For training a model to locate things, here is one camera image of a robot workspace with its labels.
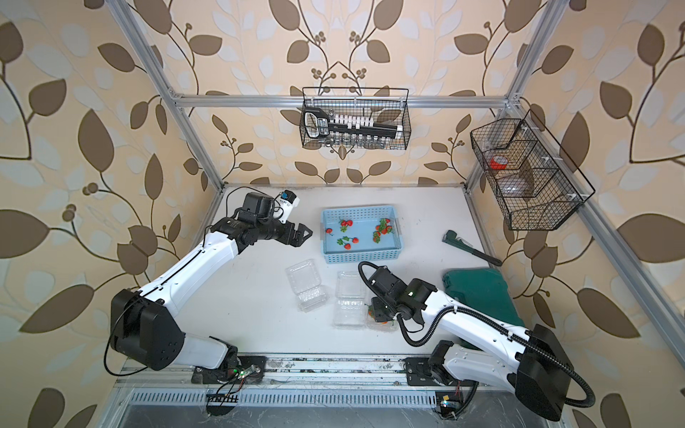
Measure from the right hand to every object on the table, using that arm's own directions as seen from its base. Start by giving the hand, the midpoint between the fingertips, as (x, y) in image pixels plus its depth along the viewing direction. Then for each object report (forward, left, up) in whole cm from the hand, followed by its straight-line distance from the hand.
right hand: (379, 310), depth 79 cm
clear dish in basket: (+23, -39, +27) cm, 53 cm away
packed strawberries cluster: (-2, +3, +3) cm, 4 cm away
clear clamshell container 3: (-4, +2, 0) cm, 5 cm away
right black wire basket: (+23, -45, +25) cm, 56 cm away
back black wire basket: (+58, -3, +29) cm, 65 cm away
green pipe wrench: (+29, -31, -5) cm, 42 cm away
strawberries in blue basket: (+34, -6, -5) cm, 35 cm away
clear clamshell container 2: (+3, +9, -7) cm, 11 cm away
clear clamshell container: (+12, +24, -4) cm, 28 cm away
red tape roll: (+35, -39, +27) cm, 58 cm away
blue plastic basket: (+33, +4, -6) cm, 33 cm away
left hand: (+23, +25, +15) cm, 37 cm away
